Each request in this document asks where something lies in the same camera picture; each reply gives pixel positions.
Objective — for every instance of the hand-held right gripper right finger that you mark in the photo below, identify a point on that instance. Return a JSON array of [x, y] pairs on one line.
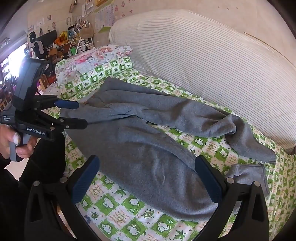
[[208, 182]]

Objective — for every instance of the green patterned folded quilt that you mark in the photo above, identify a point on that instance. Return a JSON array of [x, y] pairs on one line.
[[97, 75]]

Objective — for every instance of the orange plush toy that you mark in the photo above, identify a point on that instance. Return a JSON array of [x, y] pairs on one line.
[[60, 39]]

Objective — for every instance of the wooden chair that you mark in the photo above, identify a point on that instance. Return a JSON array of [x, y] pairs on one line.
[[44, 81]]

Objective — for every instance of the black monitor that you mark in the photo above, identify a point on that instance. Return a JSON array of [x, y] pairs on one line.
[[48, 37]]

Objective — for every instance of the woven tote bag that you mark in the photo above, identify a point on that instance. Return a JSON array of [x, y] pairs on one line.
[[86, 32]]

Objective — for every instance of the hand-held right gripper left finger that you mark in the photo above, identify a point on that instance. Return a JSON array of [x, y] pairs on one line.
[[84, 182]]

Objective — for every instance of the wall chart poster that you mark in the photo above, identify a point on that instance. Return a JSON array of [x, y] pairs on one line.
[[104, 16]]

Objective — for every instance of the white shelf rack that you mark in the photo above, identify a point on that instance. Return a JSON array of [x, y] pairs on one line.
[[82, 45]]

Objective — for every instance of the floral pillow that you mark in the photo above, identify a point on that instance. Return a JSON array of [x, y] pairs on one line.
[[92, 58]]

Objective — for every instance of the person's left hand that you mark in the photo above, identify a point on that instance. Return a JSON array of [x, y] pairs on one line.
[[7, 139]]

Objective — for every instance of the green patterned bed sheet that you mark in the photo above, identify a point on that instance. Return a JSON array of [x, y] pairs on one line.
[[129, 208]]

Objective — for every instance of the grey pants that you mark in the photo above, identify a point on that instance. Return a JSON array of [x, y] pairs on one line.
[[138, 150]]

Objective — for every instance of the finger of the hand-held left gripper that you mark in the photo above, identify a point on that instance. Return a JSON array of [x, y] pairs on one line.
[[74, 124], [68, 104]]

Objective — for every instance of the brown plush toy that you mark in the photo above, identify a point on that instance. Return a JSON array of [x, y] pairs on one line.
[[54, 53]]

